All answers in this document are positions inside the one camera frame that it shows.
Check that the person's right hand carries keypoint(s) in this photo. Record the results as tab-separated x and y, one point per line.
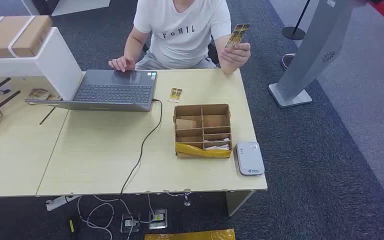
122	63

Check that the person's left hand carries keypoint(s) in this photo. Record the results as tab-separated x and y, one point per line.
236	54

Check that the gold patterned ID card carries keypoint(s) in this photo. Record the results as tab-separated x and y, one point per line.
237	35

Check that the person's right forearm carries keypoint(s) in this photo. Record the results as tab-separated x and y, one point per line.
134	46

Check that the person's left forearm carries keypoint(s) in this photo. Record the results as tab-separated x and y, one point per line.
230	68

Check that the person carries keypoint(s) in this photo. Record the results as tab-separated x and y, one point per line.
182	36

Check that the gold patterned room key card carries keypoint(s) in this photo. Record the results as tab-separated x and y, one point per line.
175	95

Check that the white card reader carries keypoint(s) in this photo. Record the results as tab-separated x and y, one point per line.
249	159

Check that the black office chair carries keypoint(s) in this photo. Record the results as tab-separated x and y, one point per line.
213	51

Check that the grey open laptop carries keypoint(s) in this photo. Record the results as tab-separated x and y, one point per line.
112	92

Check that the chrome stanchion base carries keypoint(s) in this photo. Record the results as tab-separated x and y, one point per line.
286	61

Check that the white desk shelf riser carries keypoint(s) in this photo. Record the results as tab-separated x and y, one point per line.
56	63

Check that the white background panel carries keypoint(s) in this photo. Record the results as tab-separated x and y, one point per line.
79	6

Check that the silver kiosk stand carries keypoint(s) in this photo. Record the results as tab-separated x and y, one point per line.
314	49

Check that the cardboard divided organizer box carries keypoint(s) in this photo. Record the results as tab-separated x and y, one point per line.
202	130

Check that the stack of patterned cards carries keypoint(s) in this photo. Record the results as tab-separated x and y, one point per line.
39	94

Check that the thin black stick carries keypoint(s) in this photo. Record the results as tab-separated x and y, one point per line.
47	116

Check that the white papers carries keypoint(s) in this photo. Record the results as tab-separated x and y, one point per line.
219	146

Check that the white desk leg panel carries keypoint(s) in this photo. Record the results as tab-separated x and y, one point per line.
236	202

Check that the chrome under-desk hook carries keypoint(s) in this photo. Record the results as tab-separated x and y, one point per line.
186	198

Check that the white power strip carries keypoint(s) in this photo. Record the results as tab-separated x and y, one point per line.
58	202

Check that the floor socket with yellow label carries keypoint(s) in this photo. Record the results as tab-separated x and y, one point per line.
158	219

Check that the floor socket with white plug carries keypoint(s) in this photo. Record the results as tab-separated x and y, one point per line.
130	223

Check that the black device with yellow label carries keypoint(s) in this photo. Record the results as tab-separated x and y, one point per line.
72	228

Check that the yellow plastic bag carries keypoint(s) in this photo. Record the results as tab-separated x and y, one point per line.
192	236

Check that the black stanchion post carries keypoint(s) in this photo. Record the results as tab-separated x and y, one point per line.
293	33

